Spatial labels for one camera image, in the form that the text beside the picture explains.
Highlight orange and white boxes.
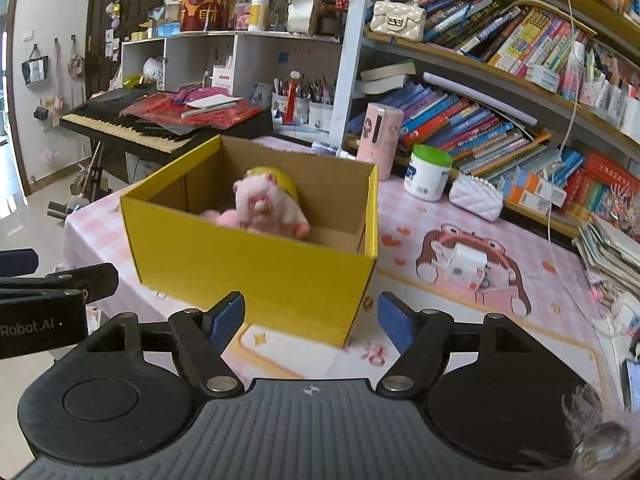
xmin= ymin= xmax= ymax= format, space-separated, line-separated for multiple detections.
xmin=502 ymin=170 xmax=569 ymax=207

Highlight white paper holder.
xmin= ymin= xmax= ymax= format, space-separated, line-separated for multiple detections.
xmin=286 ymin=0 xmax=324 ymax=36

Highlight white and yellow bottle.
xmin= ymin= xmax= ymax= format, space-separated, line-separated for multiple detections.
xmin=248 ymin=0 xmax=271 ymax=32

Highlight pink cylindrical humidifier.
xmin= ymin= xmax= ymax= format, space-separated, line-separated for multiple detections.
xmin=356 ymin=102 xmax=405 ymax=182

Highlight white pen holder with pens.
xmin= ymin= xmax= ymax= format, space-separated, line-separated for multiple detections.
xmin=307 ymin=80 xmax=335 ymax=134
xmin=271 ymin=72 xmax=310 ymax=125

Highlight cream handbag with pearl handle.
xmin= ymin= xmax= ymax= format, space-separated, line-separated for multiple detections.
xmin=370 ymin=0 xmax=427 ymax=42

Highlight red boxed book set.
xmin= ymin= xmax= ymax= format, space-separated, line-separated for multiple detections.
xmin=565 ymin=150 xmax=640 ymax=227

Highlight red fabric pile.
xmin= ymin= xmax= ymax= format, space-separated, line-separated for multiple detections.
xmin=120 ymin=91 xmax=264 ymax=136

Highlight black electronic keyboard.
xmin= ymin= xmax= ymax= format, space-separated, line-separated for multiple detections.
xmin=59 ymin=91 xmax=275 ymax=154

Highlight black and white hanging bag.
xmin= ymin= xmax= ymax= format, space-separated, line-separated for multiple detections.
xmin=21 ymin=44 xmax=50 ymax=87

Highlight white cable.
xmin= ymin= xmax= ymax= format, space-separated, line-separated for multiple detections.
xmin=545 ymin=0 xmax=587 ymax=262

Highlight dark wooden door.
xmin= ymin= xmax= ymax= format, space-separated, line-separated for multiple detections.
xmin=85 ymin=0 xmax=174 ymax=97

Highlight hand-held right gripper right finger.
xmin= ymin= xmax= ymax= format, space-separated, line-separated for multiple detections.
xmin=377 ymin=291 xmax=543 ymax=397

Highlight metal keyboard stand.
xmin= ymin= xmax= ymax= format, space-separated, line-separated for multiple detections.
xmin=47 ymin=142 xmax=109 ymax=221

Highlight white rolled paper tube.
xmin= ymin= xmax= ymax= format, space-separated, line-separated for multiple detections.
xmin=422 ymin=71 xmax=539 ymax=129

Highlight pink plush toy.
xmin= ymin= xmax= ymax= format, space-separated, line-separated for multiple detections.
xmin=200 ymin=170 xmax=312 ymax=241

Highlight yellow cardboard box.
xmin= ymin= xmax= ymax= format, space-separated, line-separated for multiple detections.
xmin=119 ymin=135 xmax=380 ymax=349

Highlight row of leaning storybooks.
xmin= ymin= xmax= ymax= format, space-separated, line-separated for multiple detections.
xmin=350 ymin=82 xmax=586 ymax=187

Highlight grey fluffy tuft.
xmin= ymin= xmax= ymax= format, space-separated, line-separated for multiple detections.
xmin=560 ymin=385 xmax=632 ymax=472

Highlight small spray bottle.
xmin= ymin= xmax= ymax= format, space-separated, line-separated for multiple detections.
xmin=311 ymin=141 xmax=357 ymax=161

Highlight row of colourful workbooks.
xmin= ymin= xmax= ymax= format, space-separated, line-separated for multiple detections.
xmin=425 ymin=0 xmax=592 ymax=94

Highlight thick cream book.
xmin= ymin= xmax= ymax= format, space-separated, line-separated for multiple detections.
xmin=360 ymin=60 xmax=419 ymax=95

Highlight white cubby shelf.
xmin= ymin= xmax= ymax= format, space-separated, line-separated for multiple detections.
xmin=121 ymin=30 xmax=344 ymax=107

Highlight white notebook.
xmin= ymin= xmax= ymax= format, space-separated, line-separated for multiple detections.
xmin=181 ymin=94 xmax=239 ymax=119

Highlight pink checkered tablecloth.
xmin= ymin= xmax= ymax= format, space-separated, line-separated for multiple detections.
xmin=62 ymin=135 xmax=640 ymax=413

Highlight stack of loose papers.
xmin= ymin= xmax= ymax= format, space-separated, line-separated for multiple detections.
xmin=575 ymin=215 xmax=640 ymax=307

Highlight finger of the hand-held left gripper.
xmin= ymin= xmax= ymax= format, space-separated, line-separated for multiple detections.
xmin=0 ymin=263 xmax=120 ymax=305
xmin=0 ymin=249 xmax=40 ymax=277

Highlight white quilted purse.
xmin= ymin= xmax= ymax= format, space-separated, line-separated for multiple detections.
xmin=449 ymin=174 xmax=505 ymax=223

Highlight white charger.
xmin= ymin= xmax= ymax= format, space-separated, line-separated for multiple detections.
xmin=446 ymin=244 xmax=489 ymax=281

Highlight white jar with green lid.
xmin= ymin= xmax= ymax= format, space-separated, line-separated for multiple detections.
xmin=404 ymin=144 xmax=454 ymax=203

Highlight yellow round toy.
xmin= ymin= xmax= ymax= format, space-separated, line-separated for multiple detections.
xmin=245 ymin=165 xmax=301 ymax=209

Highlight wooden bookshelf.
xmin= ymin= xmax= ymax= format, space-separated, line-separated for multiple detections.
xmin=330 ymin=0 xmax=640 ymax=242

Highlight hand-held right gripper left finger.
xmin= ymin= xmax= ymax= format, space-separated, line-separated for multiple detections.
xmin=80 ymin=291 xmax=247 ymax=397

